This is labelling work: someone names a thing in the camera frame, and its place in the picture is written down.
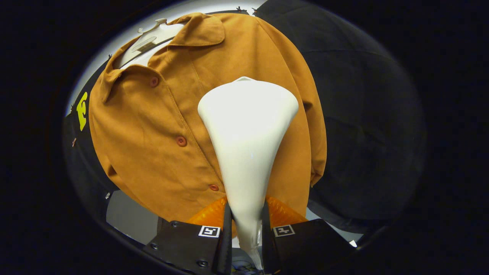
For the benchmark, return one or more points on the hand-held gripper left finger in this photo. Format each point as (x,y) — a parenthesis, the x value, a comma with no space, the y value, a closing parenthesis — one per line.
(191,248)

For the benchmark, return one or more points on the white clothes hanger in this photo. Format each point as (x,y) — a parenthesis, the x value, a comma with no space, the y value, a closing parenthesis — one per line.
(153,38)

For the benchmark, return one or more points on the orange button shirt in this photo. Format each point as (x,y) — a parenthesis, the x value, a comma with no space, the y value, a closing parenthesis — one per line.
(153,133)

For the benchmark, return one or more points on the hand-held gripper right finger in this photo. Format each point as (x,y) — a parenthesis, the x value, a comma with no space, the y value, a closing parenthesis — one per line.
(305,246)

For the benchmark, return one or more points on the white garment steamer head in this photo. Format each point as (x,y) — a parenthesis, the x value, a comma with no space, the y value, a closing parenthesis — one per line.
(248,145)

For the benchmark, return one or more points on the black backdrop cloth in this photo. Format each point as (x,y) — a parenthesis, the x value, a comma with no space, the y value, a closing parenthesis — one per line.
(363,133)

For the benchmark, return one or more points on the white paper sheet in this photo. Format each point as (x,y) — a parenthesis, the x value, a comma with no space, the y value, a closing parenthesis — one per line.
(352,243)

